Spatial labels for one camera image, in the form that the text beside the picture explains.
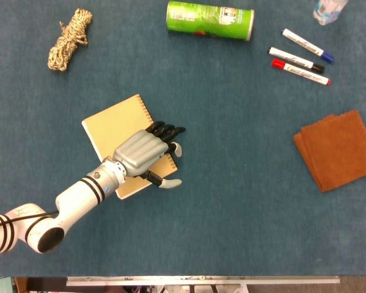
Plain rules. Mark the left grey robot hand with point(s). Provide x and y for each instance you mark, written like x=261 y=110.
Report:
x=140 y=151

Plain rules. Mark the tan spiral notebook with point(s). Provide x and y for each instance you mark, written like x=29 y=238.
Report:
x=115 y=122

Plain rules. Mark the brown cloth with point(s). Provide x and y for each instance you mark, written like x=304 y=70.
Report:
x=338 y=149

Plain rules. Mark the green chips can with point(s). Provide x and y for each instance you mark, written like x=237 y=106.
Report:
x=207 y=19

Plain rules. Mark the black-capped whiteboard marker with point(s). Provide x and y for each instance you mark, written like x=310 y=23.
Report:
x=294 y=59

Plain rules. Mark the red-capped whiteboard marker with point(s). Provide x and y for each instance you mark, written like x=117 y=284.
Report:
x=302 y=72

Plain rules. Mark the blue-capped whiteboard marker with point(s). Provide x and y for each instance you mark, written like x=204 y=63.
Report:
x=306 y=45

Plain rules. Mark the clear plastic water bottle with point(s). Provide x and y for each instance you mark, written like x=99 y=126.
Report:
x=326 y=10

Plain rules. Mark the aluminium table edge rail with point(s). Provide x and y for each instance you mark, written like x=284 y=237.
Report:
x=201 y=280

